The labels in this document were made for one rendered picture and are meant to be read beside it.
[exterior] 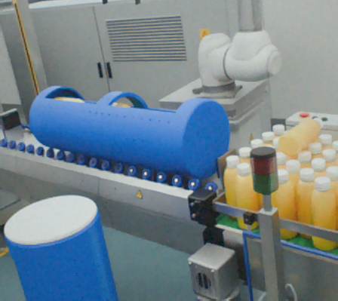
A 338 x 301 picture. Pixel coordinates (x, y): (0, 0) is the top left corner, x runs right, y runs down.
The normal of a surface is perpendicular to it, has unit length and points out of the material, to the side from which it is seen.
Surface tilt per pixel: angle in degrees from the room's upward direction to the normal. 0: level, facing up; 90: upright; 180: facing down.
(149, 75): 90
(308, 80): 90
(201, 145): 90
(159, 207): 71
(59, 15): 90
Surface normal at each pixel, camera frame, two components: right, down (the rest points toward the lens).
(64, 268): 0.33, 0.29
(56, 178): -0.65, 0.04
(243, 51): -0.57, 0.24
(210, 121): 0.76, 0.12
